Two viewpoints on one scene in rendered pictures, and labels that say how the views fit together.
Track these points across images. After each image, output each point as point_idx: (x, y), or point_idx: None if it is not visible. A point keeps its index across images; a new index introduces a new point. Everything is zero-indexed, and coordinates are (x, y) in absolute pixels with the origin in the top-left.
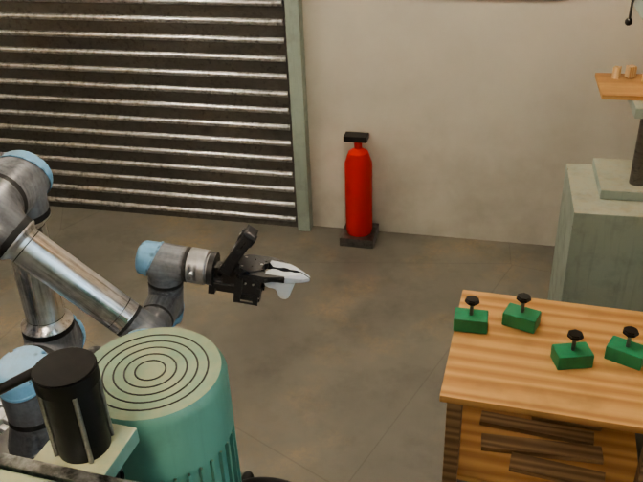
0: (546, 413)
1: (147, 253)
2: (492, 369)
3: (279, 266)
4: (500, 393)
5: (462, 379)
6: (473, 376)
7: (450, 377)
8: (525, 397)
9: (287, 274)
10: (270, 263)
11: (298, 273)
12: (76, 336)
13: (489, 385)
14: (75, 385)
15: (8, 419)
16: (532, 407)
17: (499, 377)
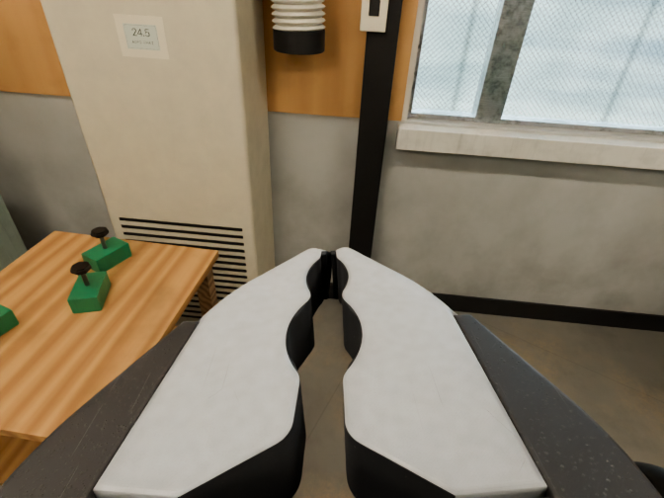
0: (167, 329)
1: None
2: (65, 373)
3: (264, 373)
4: (118, 368)
5: (67, 411)
6: (68, 397)
7: (54, 428)
8: (134, 343)
9: (411, 299)
10: (193, 491)
11: (359, 259)
12: None
13: (98, 378)
14: None
15: None
16: (155, 339)
17: (86, 366)
